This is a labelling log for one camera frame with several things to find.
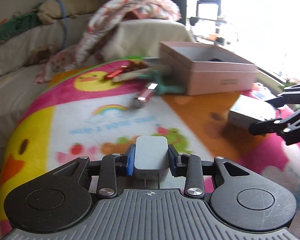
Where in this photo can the colourful printed blanket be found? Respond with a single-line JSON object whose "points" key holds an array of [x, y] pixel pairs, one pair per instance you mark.
{"points": [[90, 110]]}

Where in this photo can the metal rack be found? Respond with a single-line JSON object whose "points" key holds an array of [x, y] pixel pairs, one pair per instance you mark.
{"points": [[215, 32]]}

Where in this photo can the floral quilt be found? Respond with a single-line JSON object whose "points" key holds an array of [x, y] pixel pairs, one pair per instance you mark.
{"points": [[102, 20]]}

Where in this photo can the beige cream tube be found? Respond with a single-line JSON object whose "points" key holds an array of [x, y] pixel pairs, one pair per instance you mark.
{"points": [[130, 75]]}

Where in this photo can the beige sofa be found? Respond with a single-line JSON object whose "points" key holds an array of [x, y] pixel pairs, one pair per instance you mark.
{"points": [[15, 92]]}

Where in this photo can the small white box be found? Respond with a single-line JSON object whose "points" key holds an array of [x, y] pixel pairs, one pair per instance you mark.
{"points": [[247, 112]]}

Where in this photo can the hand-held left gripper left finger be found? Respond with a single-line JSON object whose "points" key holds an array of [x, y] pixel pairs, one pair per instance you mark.
{"points": [[131, 160]]}

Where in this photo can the red packet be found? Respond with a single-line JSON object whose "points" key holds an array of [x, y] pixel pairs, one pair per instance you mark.
{"points": [[115, 73]]}

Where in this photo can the white charger adapter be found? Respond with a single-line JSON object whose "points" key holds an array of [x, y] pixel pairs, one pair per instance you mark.
{"points": [[151, 155]]}

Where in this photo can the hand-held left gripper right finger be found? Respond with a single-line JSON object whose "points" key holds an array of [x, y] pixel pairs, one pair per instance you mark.
{"points": [[172, 165]]}

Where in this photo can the green plush toy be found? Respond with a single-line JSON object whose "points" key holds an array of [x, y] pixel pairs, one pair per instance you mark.
{"points": [[17, 26]]}

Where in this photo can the teal plastic toy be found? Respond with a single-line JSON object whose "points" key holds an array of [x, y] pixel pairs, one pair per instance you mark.
{"points": [[165, 85]]}

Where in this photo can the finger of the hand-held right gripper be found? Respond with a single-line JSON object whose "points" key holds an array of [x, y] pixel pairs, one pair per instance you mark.
{"points": [[263, 127], [293, 98]]}

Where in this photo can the brown small item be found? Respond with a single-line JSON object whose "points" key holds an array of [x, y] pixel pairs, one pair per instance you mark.
{"points": [[138, 65]]}

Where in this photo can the red lipstick bottle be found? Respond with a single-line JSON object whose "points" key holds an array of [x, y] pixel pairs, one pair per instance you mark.
{"points": [[145, 95]]}

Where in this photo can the black round item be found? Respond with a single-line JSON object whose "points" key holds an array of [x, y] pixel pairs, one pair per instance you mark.
{"points": [[216, 60]]}

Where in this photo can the pink cardboard box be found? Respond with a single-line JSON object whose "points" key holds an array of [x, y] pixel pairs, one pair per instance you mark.
{"points": [[215, 80]]}

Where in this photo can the beige pillow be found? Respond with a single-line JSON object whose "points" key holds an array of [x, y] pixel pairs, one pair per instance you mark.
{"points": [[72, 6]]}

